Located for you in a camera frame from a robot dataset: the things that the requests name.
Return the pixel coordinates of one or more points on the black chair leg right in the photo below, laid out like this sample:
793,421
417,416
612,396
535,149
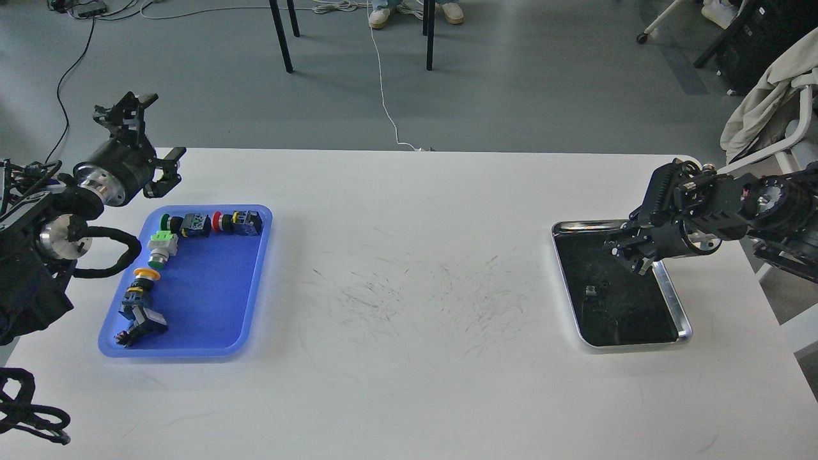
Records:
428,30

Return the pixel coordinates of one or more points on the beige cloth on chair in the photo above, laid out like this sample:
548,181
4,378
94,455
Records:
764,114

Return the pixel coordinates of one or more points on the white shoe left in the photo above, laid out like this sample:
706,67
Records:
379,18

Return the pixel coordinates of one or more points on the silver metal tray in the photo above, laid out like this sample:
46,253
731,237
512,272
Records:
640,312

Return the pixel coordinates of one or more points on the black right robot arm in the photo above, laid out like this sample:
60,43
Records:
689,210

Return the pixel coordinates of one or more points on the black chair leg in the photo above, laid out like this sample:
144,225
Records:
279,30
428,30

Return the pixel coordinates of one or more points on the green push button switch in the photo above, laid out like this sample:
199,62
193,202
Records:
191,225

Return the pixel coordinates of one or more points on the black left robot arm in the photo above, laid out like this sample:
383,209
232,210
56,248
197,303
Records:
48,237

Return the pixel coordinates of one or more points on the white shoe right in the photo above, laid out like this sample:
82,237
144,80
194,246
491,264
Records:
453,12

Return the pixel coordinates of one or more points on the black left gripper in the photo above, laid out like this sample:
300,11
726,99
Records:
125,165

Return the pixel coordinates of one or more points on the black switch with red tip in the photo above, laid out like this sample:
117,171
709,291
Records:
143,321

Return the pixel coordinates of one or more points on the red push button switch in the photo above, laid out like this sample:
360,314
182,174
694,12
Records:
243,223

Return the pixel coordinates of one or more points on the white shoe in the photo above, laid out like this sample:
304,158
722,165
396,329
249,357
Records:
379,18
453,12

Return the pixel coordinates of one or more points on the white chair frame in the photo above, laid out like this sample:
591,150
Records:
782,150

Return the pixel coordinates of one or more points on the yellow push button switch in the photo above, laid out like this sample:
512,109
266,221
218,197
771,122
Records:
138,294

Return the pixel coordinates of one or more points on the blue plastic tray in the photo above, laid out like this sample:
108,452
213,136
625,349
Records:
207,291

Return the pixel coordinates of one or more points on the black chair leg left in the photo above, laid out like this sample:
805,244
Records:
279,30

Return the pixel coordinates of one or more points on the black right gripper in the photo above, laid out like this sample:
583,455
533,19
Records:
638,247

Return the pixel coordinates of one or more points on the white green push button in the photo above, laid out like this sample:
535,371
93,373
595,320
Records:
163,245

